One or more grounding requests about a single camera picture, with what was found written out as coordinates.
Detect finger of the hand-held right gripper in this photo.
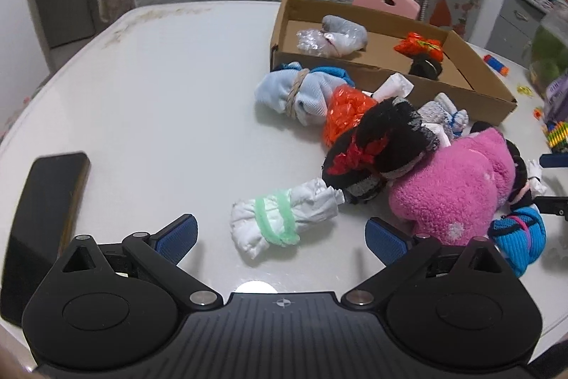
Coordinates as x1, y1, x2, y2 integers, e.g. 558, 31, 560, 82
534, 195, 568, 221
540, 153, 568, 169

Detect colourful striped toy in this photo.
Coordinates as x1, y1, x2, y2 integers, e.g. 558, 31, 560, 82
547, 123, 568, 149

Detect blue knit sock bundle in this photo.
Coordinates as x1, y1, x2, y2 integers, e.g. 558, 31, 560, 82
487, 206, 548, 278

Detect orange foil packet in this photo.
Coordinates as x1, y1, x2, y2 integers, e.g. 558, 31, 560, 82
394, 32, 445, 62

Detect black sock with red tie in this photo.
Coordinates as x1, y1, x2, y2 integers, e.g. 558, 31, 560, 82
320, 97, 441, 205

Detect white sock with black band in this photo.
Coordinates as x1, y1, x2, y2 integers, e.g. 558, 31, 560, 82
526, 159, 550, 197

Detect pink fuzzy sock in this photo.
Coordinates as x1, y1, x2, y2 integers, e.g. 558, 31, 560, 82
388, 127, 516, 247

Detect white desktop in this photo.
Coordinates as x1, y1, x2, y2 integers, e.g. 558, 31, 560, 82
0, 0, 568, 379

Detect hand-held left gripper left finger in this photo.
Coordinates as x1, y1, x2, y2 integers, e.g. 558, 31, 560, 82
53, 214, 223, 309

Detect brown cardboard box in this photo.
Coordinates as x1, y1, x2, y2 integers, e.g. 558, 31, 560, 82
270, 0, 519, 126

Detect clear plastic bag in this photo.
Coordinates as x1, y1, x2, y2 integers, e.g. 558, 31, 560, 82
296, 29, 339, 59

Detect black sock with yellow tie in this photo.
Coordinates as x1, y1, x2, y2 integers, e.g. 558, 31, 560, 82
408, 54, 443, 80

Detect green plastic jar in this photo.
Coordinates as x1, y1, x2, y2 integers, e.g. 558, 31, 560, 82
527, 17, 568, 96

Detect white sock bundle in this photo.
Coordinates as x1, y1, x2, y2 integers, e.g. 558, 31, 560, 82
373, 74, 416, 101

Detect blue and orange toy blocks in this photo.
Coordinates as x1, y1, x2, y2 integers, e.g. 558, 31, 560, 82
483, 54, 511, 77

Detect orange plastic bag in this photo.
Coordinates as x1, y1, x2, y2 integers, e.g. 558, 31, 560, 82
322, 85, 379, 147

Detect purple packet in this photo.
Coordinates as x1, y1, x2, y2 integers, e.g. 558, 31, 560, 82
544, 72, 568, 126

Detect light blue sock bundle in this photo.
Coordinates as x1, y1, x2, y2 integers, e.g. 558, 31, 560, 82
254, 61, 352, 126

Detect black smartphone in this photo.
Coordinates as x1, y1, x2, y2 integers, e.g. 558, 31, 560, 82
0, 152, 92, 324

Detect white sock with green band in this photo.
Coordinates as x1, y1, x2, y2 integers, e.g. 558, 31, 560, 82
230, 178, 346, 259

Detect grey drawer cabinet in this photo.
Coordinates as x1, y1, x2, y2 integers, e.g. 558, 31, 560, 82
486, 0, 547, 56

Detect grey sock bundle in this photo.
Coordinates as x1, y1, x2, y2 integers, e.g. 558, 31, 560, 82
322, 15, 369, 56

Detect grey sock with blue tie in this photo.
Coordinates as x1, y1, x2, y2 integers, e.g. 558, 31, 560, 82
417, 92, 470, 149

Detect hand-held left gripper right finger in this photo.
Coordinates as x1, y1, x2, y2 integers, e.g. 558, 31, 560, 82
341, 217, 518, 309

